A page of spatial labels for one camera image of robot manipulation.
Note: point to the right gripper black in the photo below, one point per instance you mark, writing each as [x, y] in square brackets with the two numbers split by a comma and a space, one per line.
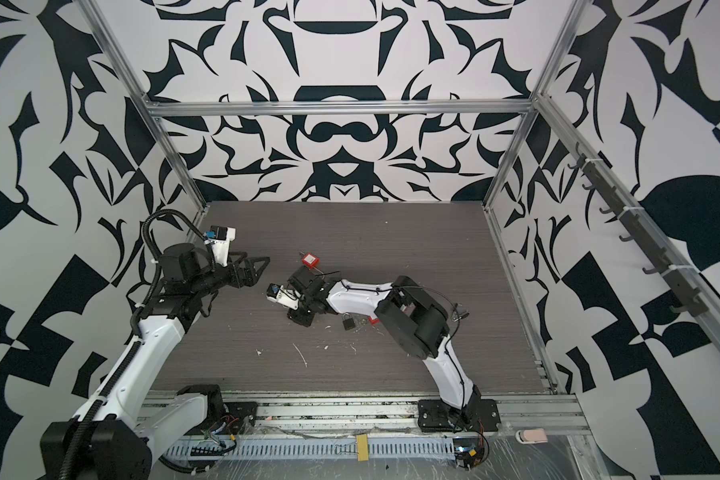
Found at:
[305, 320]

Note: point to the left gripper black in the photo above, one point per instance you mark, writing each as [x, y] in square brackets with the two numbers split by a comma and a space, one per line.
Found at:
[249, 277]

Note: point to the small black padlock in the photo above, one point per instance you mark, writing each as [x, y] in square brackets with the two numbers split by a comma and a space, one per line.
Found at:
[349, 324]

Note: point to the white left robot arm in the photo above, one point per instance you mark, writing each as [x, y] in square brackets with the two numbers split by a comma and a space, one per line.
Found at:
[105, 439]

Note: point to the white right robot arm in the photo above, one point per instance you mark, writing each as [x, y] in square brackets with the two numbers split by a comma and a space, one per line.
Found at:
[417, 322]

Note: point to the red padlock far left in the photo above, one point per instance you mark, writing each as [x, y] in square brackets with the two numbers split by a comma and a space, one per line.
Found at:
[310, 260]

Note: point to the yellow tape piece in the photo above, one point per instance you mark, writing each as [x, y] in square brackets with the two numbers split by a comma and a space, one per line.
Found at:
[362, 447]

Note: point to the small metal clip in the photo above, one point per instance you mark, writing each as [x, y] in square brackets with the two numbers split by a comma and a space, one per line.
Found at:
[459, 313]

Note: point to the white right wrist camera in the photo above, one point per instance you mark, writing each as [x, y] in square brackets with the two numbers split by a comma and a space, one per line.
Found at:
[282, 295]

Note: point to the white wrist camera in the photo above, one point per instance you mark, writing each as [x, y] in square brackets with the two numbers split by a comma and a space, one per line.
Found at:
[282, 295]
[217, 242]

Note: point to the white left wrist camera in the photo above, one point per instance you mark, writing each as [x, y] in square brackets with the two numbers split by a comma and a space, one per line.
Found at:
[217, 242]

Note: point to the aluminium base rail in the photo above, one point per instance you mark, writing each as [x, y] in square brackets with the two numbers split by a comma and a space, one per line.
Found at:
[324, 425]

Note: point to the pink object on rail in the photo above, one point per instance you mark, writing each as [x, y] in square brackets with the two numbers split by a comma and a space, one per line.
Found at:
[531, 436]

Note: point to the aluminium cage frame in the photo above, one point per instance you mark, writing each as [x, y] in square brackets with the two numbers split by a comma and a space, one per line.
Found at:
[538, 104]

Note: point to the wall hook rack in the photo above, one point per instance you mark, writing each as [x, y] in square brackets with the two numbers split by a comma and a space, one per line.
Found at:
[642, 230]

